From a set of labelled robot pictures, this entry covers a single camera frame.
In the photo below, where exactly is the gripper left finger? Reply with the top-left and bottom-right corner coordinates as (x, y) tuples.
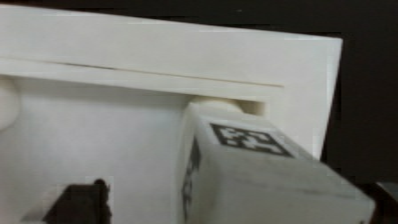
(24, 179), (113, 224)

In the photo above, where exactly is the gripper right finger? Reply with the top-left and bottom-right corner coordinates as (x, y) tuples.
(363, 182), (398, 224)

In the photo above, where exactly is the white square table top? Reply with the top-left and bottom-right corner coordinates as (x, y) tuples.
(0, 58), (287, 224)

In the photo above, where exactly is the white L-shaped obstacle fence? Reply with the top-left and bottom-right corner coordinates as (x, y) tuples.
(0, 3), (344, 155)

